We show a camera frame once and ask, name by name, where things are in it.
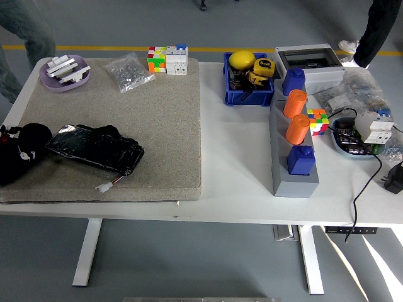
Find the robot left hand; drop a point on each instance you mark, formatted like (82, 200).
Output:
(7, 134)

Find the black rag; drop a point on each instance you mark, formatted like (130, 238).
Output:
(38, 136)

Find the black glossy panel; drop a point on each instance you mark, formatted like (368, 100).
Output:
(94, 151)

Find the black table control panel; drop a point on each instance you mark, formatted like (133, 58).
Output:
(351, 230)

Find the purple oval tray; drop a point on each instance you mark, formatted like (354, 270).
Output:
(53, 85)

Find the clear bag of screws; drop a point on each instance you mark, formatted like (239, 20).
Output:
(129, 74)

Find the grey-brown mat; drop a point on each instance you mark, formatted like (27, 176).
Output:
(151, 126)

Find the large colourful puzzle cube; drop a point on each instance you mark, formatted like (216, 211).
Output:
(156, 60)

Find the white circuit breaker stack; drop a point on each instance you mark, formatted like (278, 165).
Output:
(177, 61)

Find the white table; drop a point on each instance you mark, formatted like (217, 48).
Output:
(233, 163)

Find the black chair caster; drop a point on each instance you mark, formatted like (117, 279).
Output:
(203, 6)

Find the black small device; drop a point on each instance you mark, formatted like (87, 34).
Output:
(236, 80)

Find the blue plastic bin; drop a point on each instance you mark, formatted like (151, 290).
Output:
(248, 97)

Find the yellow ball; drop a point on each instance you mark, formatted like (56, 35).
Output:
(241, 59)

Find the yellow and black tool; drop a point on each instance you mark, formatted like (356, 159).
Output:
(256, 79)

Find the yellow round tape measure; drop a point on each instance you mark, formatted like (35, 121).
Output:
(264, 66)

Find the orange cylinder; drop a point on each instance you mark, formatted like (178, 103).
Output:
(296, 129)
(294, 105)

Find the blue square block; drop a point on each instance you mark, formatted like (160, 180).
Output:
(293, 82)
(300, 162)

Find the grey block holder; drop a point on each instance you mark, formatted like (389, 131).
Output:
(296, 187)

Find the grey box under table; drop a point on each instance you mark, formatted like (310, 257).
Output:
(286, 232)

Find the small colourful puzzle cube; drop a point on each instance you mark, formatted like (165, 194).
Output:
(318, 122)

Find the flat clear parts bag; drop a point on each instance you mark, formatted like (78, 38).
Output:
(330, 100)

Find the light blue oval tray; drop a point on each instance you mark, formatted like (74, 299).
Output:
(338, 145)

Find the black electronic parts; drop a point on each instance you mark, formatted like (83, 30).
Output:
(348, 138)

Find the large clear parts bag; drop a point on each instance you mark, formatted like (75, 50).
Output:
(365, 86)

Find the white circuit breaker group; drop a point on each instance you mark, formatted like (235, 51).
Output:
(374, 126)

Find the person in background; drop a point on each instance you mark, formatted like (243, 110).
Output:
(378, 31)

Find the small clear parts bag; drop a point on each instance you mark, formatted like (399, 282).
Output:
(395, 152)

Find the black plug adapter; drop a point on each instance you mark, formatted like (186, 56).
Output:
(395, 181)

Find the silver metal bracket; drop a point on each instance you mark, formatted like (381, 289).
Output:
(75, 75)
(61, 58)
(63, 68)

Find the grey electrical enclosure box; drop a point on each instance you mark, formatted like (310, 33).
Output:
(321, 75)

